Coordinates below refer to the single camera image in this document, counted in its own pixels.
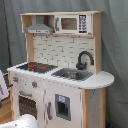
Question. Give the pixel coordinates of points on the white oven door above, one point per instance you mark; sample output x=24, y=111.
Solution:
x=28, y=101

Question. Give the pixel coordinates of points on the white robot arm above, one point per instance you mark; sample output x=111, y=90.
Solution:
x=24, y=121

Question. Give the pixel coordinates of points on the wooden toy kitchen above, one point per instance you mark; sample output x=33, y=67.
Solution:
x=62, y=51

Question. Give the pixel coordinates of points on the grey toy sink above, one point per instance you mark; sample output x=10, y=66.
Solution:
x=72, y=74

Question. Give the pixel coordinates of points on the black toy faucet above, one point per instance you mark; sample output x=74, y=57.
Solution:
x=81, y=65

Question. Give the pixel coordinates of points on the black stovetop red burners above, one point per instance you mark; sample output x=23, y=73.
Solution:
x=37, y=67

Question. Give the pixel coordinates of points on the right grey stove knob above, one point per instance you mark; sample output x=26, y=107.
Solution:
x=34, y=84

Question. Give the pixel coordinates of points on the grey stove knob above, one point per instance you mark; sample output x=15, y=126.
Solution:
x=34, y=84
x=15, y=79

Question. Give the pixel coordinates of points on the white cabinet door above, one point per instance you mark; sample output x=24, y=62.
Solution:
x=64, y=106

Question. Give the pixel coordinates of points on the toy microwave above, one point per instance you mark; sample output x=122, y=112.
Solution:
x=75, y=24

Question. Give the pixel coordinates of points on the grey range hood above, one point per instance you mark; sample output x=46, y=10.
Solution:
x=39, y=27

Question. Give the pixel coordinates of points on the left grey stove knob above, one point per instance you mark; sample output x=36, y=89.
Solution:
x=15, y=79

